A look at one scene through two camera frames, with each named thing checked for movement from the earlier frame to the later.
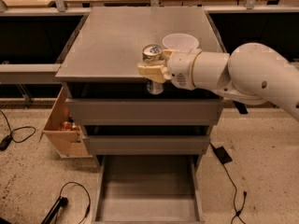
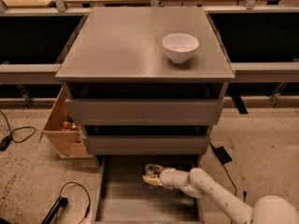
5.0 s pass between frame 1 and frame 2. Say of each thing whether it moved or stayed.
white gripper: moved
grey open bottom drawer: stayed
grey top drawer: stayed
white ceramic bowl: stayed
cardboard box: stayed
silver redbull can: moved
